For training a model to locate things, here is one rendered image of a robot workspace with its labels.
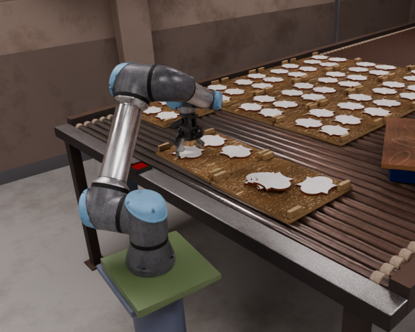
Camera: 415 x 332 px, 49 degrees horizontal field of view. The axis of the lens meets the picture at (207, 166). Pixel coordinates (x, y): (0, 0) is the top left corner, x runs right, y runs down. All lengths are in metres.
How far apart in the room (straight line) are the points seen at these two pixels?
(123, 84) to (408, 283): 0.99
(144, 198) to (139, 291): 0.26
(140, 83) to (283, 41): 4.25
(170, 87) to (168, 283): 0.59
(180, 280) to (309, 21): 4.79
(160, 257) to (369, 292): 0.59
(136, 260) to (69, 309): 1.44
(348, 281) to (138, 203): 0.62
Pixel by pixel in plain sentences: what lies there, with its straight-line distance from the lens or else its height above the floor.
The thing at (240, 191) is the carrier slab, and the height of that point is 0.94.
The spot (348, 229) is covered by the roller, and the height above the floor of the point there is 0.92.
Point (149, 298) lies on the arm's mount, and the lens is 1.34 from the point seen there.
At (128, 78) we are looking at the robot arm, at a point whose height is 1.42.
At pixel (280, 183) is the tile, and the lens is 1.72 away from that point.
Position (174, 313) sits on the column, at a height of 0.74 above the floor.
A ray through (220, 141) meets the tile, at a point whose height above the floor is 0.95.
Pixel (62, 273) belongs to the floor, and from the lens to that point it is 3.09.
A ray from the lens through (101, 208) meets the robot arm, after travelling 1.37.
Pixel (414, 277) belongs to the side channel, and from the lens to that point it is 1.36.
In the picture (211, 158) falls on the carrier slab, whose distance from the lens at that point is 2.02.
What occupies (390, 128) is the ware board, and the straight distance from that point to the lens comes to 2.07.
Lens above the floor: 1.76
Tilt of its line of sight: 25 degrees down
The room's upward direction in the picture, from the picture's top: 4 degrees counter-clockwise
